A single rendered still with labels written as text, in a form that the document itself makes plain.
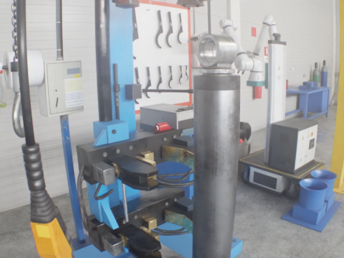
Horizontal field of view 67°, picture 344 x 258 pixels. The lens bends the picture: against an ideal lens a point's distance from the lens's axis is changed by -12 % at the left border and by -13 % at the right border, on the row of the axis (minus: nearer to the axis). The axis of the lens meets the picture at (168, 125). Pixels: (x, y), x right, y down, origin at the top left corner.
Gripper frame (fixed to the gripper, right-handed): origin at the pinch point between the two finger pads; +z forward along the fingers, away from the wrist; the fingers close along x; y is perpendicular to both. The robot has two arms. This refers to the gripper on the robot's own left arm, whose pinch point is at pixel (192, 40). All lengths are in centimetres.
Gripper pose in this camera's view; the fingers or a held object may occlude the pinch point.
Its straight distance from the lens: 434.8
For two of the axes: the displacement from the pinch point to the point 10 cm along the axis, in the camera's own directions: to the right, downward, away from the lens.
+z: -5.7, 0.8, 8.2
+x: -7.8, 2.4, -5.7
